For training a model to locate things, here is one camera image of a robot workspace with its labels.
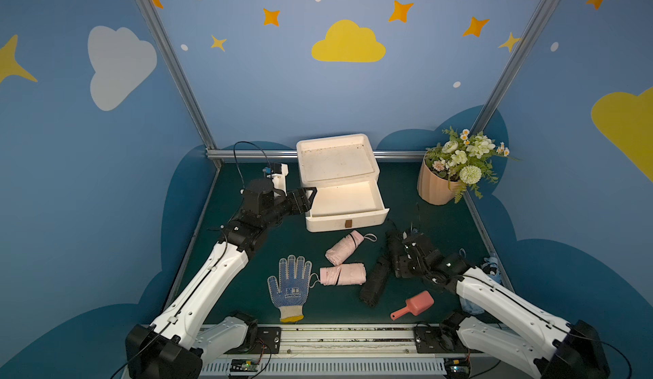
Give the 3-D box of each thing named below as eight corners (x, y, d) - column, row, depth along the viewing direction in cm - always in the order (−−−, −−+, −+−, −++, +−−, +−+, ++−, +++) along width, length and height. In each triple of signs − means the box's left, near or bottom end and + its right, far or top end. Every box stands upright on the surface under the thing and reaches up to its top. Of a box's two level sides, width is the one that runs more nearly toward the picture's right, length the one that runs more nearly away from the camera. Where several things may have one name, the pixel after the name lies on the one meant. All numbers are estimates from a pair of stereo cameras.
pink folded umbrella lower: (319, 285, 86) (319, 282, 84) (319, 266, 90) (319, 262, 88) (365, 285, 86) (366, 282, 84) (364, 266, 90) (365, 263, 88)
